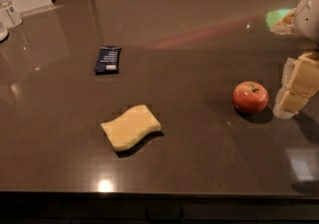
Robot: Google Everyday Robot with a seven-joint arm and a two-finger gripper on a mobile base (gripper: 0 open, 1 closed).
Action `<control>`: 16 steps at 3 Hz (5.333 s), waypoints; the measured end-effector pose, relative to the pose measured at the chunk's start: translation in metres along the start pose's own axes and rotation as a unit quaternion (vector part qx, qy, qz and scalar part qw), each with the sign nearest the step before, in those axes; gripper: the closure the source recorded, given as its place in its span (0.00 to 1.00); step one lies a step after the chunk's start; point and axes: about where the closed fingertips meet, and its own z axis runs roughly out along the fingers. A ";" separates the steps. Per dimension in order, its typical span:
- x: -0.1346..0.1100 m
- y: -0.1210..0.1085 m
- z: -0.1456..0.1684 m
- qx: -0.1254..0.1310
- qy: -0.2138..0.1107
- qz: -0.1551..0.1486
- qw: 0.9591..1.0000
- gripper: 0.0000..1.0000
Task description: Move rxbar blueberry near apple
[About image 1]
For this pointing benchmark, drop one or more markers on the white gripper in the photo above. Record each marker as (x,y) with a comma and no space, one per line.
(307,22)

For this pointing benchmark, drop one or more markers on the dark blue rxbar wrapper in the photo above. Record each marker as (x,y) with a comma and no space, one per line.
(108,60)

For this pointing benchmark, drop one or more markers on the white container at edge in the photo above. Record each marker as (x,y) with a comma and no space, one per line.
(3,32)

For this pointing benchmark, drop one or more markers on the yellow wavy sponge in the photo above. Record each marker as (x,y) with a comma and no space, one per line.
(128,129)

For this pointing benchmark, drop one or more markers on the red apple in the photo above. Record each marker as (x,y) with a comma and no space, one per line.
(250,97)

